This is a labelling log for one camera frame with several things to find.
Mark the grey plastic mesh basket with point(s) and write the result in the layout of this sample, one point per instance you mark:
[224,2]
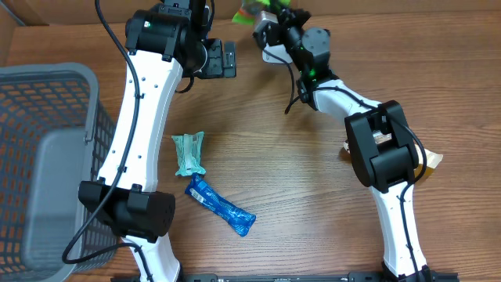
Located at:
[55,133]

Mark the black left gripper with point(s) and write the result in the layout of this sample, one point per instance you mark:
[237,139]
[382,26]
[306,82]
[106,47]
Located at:
[218,68]

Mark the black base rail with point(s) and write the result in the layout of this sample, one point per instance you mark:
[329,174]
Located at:
[313,277]

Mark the green snack bag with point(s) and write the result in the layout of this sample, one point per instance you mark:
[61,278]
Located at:
[250,11]

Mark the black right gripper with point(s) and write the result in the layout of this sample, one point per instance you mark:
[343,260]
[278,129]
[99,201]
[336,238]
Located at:
[290,12]

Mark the blue snack packet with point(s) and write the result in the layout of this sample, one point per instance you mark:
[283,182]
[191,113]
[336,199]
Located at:
[240,220]

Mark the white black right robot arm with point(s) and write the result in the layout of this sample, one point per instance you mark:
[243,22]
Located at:
[384,151]

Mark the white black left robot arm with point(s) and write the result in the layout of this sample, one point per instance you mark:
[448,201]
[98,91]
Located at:
[163,45]

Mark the white barcode scanner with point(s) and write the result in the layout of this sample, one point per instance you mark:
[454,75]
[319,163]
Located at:
[276,54]

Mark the beige brown nut snack bag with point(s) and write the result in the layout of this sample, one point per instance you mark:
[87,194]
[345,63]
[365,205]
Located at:
[433,160]

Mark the light teal snack packet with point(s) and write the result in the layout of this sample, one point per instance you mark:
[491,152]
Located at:
[188,149]

